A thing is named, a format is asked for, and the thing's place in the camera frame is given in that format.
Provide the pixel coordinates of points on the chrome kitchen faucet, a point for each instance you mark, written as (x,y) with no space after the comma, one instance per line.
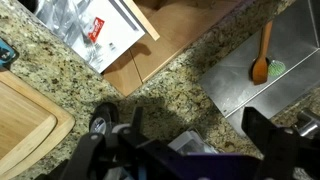
(308,123)

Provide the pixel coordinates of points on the light blue can opener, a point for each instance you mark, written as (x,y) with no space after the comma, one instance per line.
(6,55)

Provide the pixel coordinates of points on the green scrubber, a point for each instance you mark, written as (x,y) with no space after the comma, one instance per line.
(276,68)

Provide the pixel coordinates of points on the wooden cabinet door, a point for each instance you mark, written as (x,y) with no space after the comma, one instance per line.
(173,30)

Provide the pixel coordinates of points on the clear plastic bag red label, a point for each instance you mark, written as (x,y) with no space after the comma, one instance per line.
(71,23)

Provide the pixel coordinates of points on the stainless steel sink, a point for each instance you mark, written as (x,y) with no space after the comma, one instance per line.
(266,66)

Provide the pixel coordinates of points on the dark dish soap bottle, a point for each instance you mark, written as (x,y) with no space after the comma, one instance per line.
(104,118)

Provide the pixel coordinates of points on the open white-lined wooden drawer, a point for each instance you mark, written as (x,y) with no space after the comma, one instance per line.
(110,30)

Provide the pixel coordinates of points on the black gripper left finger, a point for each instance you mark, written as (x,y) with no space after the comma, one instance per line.
(100,153)

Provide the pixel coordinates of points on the wooden cutting board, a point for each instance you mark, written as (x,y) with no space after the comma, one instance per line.
(23,123)

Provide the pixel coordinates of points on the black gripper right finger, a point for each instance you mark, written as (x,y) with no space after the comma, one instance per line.
(276,150)

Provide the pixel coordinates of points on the wooden spoon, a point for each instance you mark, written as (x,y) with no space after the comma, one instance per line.
(261,60)

